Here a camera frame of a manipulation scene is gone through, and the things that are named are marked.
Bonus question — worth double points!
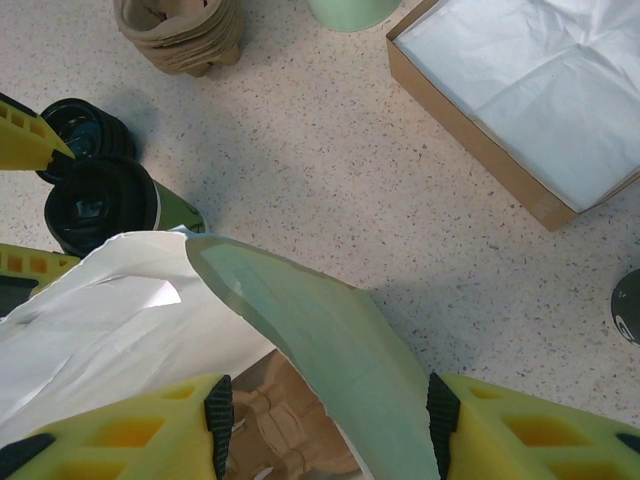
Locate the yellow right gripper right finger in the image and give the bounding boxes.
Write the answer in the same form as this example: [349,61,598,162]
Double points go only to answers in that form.
[427,372,640,480]

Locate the black plastic lid stack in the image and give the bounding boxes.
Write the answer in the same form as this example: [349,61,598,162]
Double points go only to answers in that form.
[37,98,139,184]

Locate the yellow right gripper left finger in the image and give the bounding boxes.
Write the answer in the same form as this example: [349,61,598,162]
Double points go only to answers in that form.
[0,373,236,480]

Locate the black paper cup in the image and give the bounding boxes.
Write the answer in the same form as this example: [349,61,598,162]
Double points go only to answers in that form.
[609,268,640,345]

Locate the green patterned paper bag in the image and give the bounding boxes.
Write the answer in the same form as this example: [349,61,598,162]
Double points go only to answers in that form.
[0,229,436,480]

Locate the white paper napkins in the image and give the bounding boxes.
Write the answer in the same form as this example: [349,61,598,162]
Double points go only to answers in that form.
[394,0,640,211]

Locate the brown cardboard box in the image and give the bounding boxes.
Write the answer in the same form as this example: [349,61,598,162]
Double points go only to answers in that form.
[384,0,640,232]

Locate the light green straw holder cup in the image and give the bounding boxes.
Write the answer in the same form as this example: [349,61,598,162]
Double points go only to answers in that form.
[307,0,404,34]

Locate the black-lidded cup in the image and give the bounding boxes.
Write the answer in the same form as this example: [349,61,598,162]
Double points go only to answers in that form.
[43,155,161,254]

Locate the brown pulp cup carrier stack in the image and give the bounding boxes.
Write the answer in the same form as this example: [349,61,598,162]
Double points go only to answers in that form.
[112,0,246,79]

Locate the dark green coffee cup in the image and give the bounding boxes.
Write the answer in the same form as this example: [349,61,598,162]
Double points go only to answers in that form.
[149,179,207,236]

